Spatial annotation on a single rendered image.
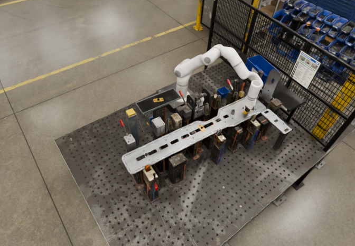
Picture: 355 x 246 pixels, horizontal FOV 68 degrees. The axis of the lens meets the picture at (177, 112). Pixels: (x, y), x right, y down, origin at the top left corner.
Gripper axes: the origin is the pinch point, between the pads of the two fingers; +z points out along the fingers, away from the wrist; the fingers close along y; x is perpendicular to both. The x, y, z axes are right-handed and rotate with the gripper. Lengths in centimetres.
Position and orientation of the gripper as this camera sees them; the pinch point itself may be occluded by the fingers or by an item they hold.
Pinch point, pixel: (247, 109)
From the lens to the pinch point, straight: 243.5
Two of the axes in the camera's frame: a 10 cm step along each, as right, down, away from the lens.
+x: 8.5, -3.8, 3.7
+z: -0.3, 6.6, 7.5
